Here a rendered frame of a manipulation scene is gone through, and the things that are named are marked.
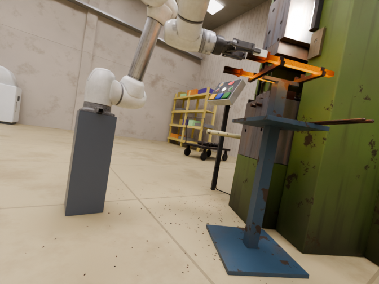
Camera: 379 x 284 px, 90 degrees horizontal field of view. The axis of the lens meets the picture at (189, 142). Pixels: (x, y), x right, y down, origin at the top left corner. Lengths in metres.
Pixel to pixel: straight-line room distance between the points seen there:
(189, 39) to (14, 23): 7.44
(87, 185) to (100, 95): 0.53
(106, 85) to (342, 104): 1.34
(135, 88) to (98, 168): 0.55
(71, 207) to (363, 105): 1.75
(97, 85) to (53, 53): 6.63
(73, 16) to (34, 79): 2.37
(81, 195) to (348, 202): 1.55
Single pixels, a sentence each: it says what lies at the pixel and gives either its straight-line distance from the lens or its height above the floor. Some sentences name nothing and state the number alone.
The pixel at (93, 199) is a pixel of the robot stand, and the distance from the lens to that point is 1.31.
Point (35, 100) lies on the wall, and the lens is 7.68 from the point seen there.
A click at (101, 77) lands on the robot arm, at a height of 0.81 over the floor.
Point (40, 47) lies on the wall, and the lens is 7.89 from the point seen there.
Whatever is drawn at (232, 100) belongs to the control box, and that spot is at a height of 0.96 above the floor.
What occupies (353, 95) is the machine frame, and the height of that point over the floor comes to 0.93.
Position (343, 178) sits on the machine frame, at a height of 0.46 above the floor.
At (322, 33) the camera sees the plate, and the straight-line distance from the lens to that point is 1.57.
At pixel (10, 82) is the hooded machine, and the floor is 1.11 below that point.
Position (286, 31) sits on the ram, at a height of 1.40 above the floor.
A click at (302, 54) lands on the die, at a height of 1.30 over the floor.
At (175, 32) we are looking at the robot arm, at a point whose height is 0.95.
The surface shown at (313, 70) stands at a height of 0.96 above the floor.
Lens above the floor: 0.58
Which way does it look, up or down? 3 degrees down
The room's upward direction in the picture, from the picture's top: 9 degrees clockwise
